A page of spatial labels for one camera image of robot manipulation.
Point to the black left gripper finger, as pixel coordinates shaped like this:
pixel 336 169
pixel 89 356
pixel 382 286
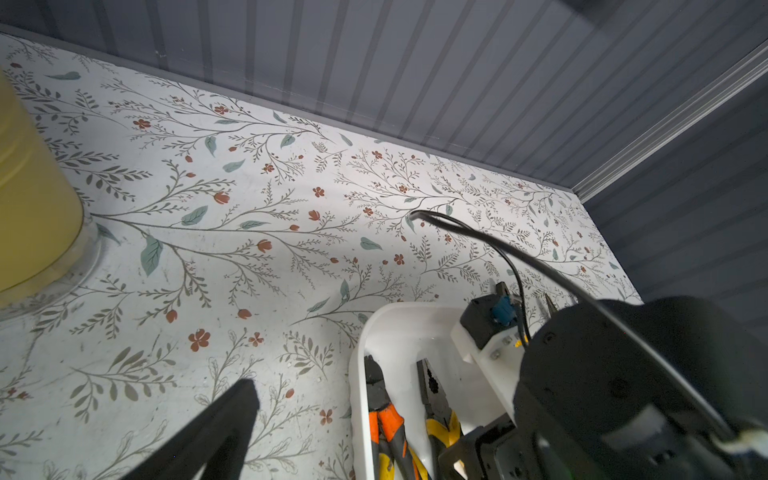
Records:
pixel 213 445

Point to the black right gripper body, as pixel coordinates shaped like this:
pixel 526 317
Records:
pixel 500 450

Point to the yellow black pliers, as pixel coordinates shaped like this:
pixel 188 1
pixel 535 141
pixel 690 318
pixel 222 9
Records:
pixel 442 424

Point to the orange black pliers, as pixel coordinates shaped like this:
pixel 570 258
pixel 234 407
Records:
pixel 390 447

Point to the white plastic storage box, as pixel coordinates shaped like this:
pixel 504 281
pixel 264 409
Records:
pixel 397 336

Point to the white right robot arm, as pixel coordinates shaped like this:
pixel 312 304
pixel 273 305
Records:
pixel 687 400

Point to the floral table mat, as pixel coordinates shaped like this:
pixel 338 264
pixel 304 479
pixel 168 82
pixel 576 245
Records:
pixel 243 242

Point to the yellow pen holder cup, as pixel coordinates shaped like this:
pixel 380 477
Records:
pixel 49 242

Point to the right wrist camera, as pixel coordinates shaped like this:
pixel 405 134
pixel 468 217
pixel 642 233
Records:
pixel 490 334

